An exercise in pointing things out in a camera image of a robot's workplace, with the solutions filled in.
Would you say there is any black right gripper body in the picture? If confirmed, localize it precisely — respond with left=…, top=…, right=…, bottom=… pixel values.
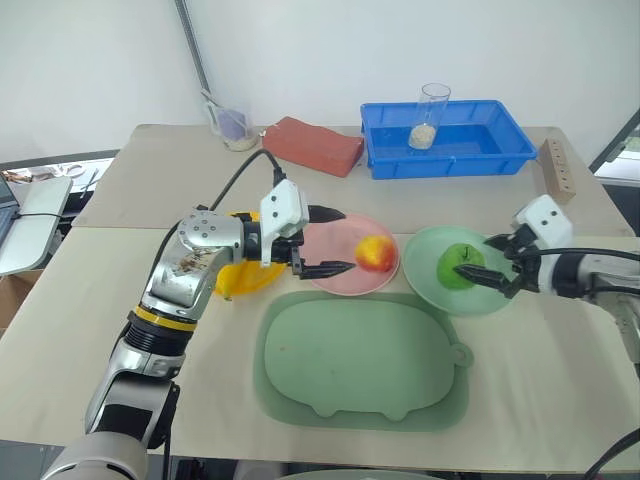
left=500, top=224, right=545, bottom=299

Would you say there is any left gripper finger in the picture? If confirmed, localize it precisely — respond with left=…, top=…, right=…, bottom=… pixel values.
left=300, top=259, right=357, bottom=281
left=307, top=203, right=347, bottom=225

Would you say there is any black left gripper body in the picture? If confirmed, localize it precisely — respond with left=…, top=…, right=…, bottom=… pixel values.
left=270, top=201, right=314, bottom=280

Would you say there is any pink plate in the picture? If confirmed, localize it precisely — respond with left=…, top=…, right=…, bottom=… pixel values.
left=299, top=213, right=402, bottom=297

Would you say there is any yellow plate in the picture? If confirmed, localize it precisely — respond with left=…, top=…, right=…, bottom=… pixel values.
left=214, top=210, right=288, bottom=301

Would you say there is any light green plate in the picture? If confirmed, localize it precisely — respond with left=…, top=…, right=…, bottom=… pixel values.
left=402, top=224, right=517, bottom=318

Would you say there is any green apple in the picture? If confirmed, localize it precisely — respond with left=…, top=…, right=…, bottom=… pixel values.
left=436, top=242, right=487, bottom=291

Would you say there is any red yellow peach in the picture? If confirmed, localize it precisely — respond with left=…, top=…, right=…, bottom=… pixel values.
left=353, top=234, right=397, bottom=274

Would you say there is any red brick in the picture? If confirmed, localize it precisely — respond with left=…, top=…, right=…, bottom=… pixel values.
left=261, top=116, right=366, bottom=178

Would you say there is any wooden block with holes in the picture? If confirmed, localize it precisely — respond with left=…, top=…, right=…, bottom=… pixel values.
left=537, top=138, right=578, bottom=206

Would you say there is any green pig-shaped tray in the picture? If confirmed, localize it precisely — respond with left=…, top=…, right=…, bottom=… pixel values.
left=252, top=291, right=474, bottom=433

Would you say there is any blue plastic bin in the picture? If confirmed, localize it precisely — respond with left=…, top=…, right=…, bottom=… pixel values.
left=359, top=99, right=539, bottom=181

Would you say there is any clear measuring cup with grains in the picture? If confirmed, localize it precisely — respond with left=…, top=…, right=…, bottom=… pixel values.
left=200, top=89, right=259, bottom=153

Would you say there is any clear glass with grains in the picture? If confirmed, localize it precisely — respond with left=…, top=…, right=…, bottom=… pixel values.
left=407, top=82, right=453, bottom=151

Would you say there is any grey metal pole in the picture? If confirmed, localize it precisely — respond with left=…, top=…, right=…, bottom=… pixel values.
left=174, top=0, right=222, bottom=109

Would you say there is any brown cardboard box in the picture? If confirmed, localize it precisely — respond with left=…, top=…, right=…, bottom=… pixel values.
left=0, top=268, right=47, bottom=332

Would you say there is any open laptop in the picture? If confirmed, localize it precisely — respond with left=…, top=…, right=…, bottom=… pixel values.
left=0, top=169, right=22, bottom=242

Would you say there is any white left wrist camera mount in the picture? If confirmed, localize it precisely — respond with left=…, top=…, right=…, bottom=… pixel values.
left=258, top=179, right=308, bottom=267

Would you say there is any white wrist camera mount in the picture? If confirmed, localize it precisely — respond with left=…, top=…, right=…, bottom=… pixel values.
left=258, top=179, right=308, bottom=267
left=510, top=194, right=575, bottom=295

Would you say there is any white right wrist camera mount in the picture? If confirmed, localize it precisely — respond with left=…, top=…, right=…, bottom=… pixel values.
left=510, top=194, right=575, bottom=295

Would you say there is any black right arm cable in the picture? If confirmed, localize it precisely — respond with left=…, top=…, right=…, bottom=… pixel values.
left=534, top=246, right=640, bottom=261

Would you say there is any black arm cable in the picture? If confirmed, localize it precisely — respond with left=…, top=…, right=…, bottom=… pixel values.
left=534, top=246, right=640, bottom=261
left=149, top=148, right=287, bottom=289

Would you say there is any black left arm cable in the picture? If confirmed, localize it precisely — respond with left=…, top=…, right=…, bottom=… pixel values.
left=149, top=148, right=287, bottom=289

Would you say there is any dark metal frame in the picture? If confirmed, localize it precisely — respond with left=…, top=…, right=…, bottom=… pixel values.
left=588, top=106, right=640, bottom=172

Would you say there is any black cable loop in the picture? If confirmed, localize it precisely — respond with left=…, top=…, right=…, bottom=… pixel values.
left=583, top=428, right=640, bottom=480

